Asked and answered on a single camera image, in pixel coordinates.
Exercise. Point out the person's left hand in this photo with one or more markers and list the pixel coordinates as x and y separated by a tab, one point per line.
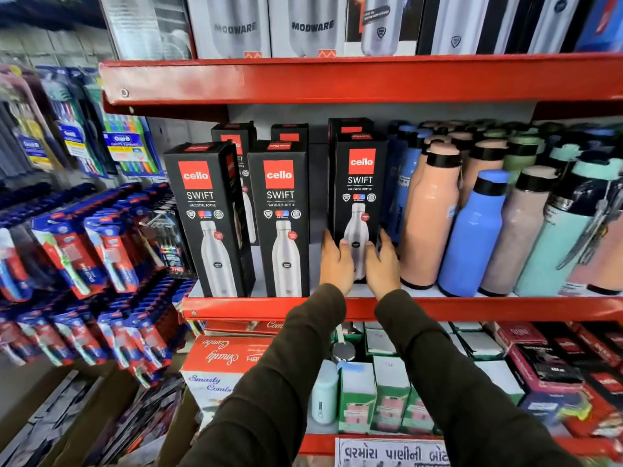
336	267

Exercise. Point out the person's right hand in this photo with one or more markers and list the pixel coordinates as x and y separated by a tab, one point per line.
384	272

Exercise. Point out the person's left thumb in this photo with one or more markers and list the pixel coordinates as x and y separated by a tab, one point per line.
348	260

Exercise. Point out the person's right thumb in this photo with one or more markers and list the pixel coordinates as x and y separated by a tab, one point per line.
371	257

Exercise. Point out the black steel bottle box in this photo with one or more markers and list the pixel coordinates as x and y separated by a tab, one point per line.
360	189

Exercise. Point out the person's right forearm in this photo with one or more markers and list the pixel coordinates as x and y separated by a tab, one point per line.
462	384

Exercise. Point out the person's left forearm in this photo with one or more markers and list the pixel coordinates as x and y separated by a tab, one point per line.
272	384

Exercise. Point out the row of black bottle cartons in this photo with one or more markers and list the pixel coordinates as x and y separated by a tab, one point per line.
282	199

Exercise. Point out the steel lid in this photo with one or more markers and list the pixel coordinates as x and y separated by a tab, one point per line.
343	350

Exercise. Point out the red metal shelf board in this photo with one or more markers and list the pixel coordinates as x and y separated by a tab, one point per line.
462	308
316	445
340	77

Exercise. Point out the row of pastel water bottles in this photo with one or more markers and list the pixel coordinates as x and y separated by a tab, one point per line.
486	213

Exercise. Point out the flat red box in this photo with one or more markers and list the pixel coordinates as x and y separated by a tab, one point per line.
243	327

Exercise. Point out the group of green white boxes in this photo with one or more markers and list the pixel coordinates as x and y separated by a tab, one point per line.
389	389

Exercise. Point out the small mint white bottle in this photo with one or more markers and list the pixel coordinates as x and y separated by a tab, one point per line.
324	391

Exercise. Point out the red and white combo box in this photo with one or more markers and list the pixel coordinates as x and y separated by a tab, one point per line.
219	364

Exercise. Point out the maroon box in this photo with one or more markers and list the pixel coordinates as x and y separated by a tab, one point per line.
521	333

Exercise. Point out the clear pack of dark toothbrushes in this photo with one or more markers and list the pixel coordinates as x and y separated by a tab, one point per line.
168	238

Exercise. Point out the white paper sign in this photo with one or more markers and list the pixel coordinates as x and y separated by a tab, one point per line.
389	454

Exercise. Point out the pink box with black print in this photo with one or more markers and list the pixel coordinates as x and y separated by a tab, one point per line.
545	367

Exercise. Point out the black and white bottle box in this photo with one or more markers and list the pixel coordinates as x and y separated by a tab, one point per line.
384	24

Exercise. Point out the brown cardboard carton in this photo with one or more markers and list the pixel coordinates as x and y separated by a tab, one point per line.
182	427
97	408

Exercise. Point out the dark blue box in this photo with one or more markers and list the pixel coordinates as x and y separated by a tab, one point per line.
555	406

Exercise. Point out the stack of black red boxes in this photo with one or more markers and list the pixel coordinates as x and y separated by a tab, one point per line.
598	345

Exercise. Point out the black box with silver bottle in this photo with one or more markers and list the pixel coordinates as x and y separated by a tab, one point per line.
545	24
452	24

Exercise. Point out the pile of dark packets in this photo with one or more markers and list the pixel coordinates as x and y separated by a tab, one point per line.
141	423
44	427

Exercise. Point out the rack of red-blue toothbrush packs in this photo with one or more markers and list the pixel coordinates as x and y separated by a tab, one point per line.
82	267

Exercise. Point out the red glossy packet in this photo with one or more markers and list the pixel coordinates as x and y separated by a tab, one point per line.
601	413

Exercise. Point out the hanging colourful toothbrush packs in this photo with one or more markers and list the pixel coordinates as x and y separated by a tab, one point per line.
73	121

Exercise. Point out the grey glassware box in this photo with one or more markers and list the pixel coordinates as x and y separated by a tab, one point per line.
146	24

